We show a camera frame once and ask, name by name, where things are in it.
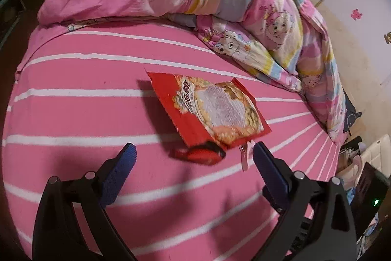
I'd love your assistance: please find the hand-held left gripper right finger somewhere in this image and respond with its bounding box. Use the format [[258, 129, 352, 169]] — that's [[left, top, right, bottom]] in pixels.
[[253, 142, 357, 261]]

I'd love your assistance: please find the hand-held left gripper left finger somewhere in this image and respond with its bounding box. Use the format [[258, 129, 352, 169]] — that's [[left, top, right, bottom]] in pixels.
[[32, 143, 137, 261]]

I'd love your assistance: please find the small red wrapper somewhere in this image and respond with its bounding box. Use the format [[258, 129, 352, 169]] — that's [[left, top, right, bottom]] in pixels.
[[169, 141, 227, 165]]

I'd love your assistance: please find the large red snack packet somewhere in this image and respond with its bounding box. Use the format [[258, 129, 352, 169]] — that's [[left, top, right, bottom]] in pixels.
[[146, 71, 272, 152]]

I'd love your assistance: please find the pink clip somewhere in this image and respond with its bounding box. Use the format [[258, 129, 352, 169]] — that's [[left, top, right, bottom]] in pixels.
[[240, 140, 256, 171]]

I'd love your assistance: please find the cream office chair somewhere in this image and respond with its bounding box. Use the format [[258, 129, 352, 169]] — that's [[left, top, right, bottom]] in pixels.
[[360, 134, 391, 180]]

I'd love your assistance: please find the pink striped bed sheet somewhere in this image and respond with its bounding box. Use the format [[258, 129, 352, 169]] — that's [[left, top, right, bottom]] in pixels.
[[1, 19, 341, 261]]

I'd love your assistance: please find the dark blue printed cloth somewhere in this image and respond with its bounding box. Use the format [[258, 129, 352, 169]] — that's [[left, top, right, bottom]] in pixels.
[[341, 89, 363, 134]]

